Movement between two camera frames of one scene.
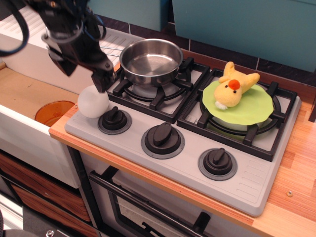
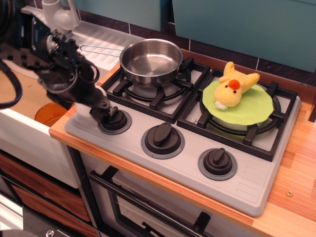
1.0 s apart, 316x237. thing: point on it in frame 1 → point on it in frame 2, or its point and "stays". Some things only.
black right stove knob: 217,164 stays
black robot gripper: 68,45 → 70,80
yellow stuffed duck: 228,92 stays
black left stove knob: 115,122 stays
